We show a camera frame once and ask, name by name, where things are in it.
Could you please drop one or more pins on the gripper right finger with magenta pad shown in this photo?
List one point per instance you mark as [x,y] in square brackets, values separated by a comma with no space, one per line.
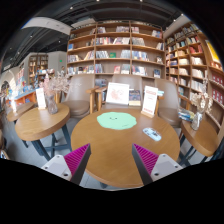
[152,166]

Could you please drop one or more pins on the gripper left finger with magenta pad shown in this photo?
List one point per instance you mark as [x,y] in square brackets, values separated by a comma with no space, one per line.
[70,167]

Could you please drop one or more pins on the green round mouse pad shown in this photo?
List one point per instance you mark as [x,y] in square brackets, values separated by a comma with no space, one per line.
[116,120]

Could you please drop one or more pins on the left round wooden side table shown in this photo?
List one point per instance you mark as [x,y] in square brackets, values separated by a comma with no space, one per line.
[37,124]

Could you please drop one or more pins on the round wooden side table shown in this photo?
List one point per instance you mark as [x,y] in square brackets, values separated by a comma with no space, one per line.
[37,124]
[204,140]

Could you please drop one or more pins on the right round wooden side table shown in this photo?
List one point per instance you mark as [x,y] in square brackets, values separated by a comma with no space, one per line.
[204,140]

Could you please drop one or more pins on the stack of books right table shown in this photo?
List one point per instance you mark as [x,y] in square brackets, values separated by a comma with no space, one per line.
[186,114]

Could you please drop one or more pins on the white red sign stand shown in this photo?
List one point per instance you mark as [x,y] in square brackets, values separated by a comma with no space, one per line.
[149,101]

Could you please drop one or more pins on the left beige armchair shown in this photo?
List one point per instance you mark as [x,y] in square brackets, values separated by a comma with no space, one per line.
[81,95]

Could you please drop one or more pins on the beige armchair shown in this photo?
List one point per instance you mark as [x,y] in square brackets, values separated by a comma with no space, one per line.
[169,106]
[134,82]
[81,95]

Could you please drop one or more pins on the right beige armchair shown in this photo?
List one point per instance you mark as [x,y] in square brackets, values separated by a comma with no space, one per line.
[169,106]

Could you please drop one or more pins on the small white sign card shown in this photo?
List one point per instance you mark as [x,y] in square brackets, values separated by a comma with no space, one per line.
[40,98]

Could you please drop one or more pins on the dark book on table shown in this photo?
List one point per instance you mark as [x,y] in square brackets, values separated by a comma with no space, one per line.
[134,98]

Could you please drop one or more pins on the far left small wooden table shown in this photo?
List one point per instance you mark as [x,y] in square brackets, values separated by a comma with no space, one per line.
[21,109]

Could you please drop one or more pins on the middle beige armchair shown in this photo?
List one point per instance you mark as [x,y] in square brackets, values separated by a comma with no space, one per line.
[134,82]

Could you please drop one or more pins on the white picture display card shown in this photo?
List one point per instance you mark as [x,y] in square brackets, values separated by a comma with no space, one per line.
[117,93]

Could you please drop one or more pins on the orange display counter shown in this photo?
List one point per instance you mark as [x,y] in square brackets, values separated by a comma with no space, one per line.
[24,95]

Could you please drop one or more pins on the right vase with dried flowers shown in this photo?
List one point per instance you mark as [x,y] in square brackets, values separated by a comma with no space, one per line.
[203,102]

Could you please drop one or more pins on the glass vase with dried flowers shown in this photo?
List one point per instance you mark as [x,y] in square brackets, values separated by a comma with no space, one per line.
[52,86]

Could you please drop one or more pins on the far left wooden bookshelf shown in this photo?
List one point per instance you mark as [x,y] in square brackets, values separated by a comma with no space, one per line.
[37,67]

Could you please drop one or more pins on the right wooden bookshelf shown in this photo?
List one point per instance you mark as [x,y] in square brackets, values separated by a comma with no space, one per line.
[190,58]

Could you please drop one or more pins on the large wooden centre bookshelf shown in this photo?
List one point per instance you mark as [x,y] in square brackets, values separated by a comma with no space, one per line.
[117,47]

